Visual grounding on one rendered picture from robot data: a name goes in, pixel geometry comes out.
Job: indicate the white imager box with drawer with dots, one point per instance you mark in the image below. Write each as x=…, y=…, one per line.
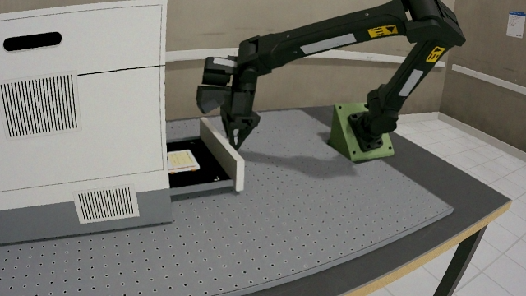
x=82, y=123

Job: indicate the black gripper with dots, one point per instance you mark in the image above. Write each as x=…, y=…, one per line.
x=235, y=121

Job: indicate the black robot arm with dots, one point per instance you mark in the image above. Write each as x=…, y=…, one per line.
x=432, y=22

